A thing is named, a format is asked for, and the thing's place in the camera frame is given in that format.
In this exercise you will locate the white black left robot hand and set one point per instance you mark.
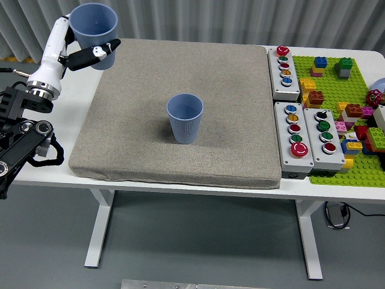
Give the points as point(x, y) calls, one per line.
point(49, 69)

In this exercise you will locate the blue ribbed plastic cup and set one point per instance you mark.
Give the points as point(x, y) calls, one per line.
point(93, 18)
point(185, 129)

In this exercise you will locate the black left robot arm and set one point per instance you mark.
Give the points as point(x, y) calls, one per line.
point(27, 100)

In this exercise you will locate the grey-white pleated curtain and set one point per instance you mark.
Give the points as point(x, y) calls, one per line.
point(192, 18)

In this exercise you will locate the white table leg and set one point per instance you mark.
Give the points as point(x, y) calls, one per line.
point(96, 234)
point(309, 241)

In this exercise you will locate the grey-brown fabric mat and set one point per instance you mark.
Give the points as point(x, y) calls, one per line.
point(225, 135)

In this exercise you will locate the grey five-button control box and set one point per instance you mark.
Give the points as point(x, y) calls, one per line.
point(275, 75)
point(284, 150)

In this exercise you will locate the brown brick on yellow bricks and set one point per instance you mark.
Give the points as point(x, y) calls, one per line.
point(316, 96)

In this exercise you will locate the blue yellow pink brick stack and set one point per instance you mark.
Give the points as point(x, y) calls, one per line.
point(320, 62)

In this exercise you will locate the green building baseplate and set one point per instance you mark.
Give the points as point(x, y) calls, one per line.
point(331, 87)

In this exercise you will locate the grey box with black knob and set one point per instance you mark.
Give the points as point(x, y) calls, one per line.
point(319, 153)

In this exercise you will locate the small yellow brick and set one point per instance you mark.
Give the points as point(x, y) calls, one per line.
point(341, 106)

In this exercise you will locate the pink brick on white brick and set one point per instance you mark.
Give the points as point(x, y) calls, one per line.
point(340, 126)

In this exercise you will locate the green grey brick stack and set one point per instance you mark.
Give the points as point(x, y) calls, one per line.
point(345, 63)

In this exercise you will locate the brown brick on white brick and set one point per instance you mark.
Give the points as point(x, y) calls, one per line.
point(353, 110)

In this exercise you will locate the yellow round-end brick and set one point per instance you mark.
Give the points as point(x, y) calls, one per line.
point(347, 164)

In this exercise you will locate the red brick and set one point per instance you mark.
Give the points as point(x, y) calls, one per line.
point(361, 132)

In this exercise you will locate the grey power adapter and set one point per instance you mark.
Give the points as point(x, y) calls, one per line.
point(334, 215)

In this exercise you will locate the magenta brick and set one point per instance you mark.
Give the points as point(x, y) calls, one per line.
point(367, 113)

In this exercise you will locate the pale blue dome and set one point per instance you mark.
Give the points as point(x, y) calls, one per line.
point(380, 85)

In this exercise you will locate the green orange brick stack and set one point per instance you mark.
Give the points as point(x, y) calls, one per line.
point(376, 135)

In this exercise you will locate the white box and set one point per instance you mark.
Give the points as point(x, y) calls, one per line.
point(380, 116)

